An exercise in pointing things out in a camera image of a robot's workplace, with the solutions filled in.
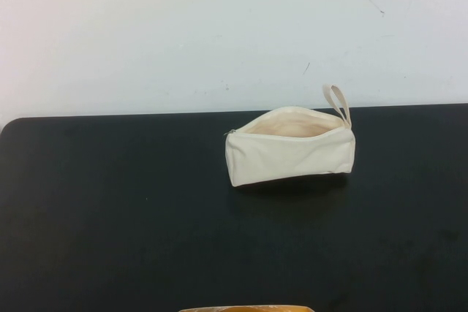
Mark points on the cream fabric pencil case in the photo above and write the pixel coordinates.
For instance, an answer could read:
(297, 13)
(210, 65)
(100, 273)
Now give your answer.
(292, 156)

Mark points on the yellow flat object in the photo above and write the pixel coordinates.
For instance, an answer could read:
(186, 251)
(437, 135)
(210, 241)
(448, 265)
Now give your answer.
(248, 308)

